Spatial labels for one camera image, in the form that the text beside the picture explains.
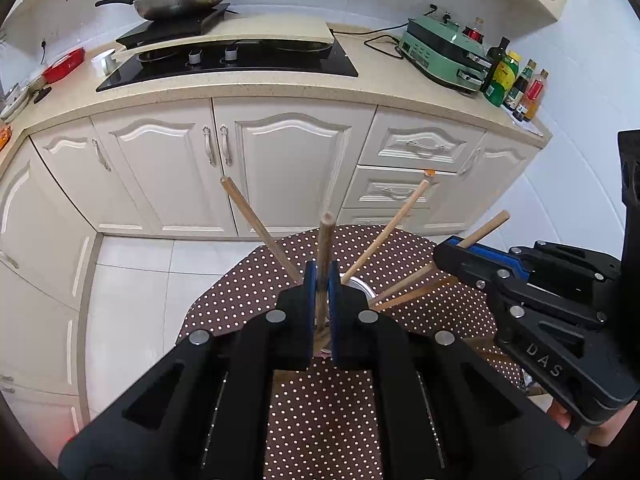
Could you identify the red can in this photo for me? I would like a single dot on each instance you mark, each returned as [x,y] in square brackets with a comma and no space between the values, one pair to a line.
[473,35]

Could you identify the green bottle yellow label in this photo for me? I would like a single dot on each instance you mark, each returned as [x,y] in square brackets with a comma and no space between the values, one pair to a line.
[502,82]

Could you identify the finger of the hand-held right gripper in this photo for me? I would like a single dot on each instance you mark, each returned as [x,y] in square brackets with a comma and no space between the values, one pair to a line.
[540,355]
[495,257]

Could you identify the pink cup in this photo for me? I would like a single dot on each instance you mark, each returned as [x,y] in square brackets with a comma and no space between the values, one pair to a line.
[362,287]

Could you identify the red sauce bottle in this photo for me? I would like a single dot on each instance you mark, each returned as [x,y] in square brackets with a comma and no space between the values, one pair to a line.
[532,97]

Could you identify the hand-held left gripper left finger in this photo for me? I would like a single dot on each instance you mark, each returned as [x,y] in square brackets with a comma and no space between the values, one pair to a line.
[309,287]

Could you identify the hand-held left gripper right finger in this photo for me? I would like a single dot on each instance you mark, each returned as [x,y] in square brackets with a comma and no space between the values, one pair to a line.
[335,300]

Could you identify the black induction cooker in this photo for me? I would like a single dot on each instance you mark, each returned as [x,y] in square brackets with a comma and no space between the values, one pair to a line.
[165,31]

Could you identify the orange packet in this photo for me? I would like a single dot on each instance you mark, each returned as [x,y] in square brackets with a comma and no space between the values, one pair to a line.
[4,139]

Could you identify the brown polka dot tablecloth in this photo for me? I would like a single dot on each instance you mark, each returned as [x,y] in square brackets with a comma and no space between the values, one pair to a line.
[325,420]

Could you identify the small black object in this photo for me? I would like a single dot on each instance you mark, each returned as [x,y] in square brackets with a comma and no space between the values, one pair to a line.
[42,94]

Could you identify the black glass cooktop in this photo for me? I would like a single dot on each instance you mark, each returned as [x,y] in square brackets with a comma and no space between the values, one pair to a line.
[225,71]

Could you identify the white dishes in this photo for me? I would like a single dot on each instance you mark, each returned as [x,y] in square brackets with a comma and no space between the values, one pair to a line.
[14,102]

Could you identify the green electric grill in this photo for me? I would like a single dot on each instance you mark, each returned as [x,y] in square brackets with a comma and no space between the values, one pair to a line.
[440,45]

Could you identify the small white cup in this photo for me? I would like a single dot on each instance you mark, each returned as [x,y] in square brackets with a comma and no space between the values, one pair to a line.
[104,62]

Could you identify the beige kitchen countertop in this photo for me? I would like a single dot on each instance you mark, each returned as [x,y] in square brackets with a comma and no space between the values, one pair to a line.
[390,90]

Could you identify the white base cabinets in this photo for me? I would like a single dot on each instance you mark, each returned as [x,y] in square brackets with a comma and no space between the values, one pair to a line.
[165,170]

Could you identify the dark soy sauce bottle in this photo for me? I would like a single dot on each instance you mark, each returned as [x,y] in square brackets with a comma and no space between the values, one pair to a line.
[520,87]

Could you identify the beige board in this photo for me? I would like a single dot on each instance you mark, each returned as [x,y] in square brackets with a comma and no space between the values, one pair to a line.
[270,30]

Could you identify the person's right hand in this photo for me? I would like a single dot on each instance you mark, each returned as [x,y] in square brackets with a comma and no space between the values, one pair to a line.
[607,427]

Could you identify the dark olive oil bottle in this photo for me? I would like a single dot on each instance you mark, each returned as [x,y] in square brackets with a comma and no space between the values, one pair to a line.
[496,62]

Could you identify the red bowl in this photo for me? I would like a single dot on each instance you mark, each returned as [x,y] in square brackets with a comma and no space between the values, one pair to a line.
[62,67]

